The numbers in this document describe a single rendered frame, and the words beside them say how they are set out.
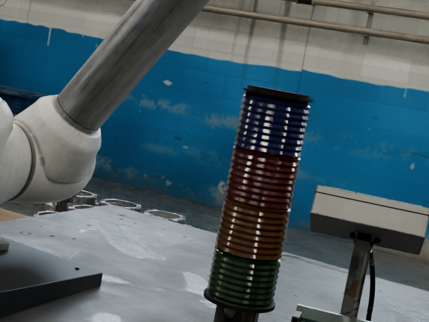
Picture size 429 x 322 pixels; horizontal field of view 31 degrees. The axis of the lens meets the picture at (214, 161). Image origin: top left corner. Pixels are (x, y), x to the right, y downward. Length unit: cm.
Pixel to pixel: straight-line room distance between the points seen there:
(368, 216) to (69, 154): 59
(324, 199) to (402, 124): 542
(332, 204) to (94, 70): 52
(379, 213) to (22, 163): 64
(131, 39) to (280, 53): 553
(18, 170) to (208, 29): 584
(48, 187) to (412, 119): 527
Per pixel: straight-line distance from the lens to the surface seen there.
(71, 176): 152
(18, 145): 143
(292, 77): 685
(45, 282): 132
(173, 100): 729
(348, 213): 117
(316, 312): 108
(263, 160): 65
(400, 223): 117
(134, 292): 146
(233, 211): 66
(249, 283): 67
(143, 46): 141
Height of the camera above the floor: 122
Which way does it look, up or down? 7 degrees down
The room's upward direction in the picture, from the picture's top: 10 degrees clockwise
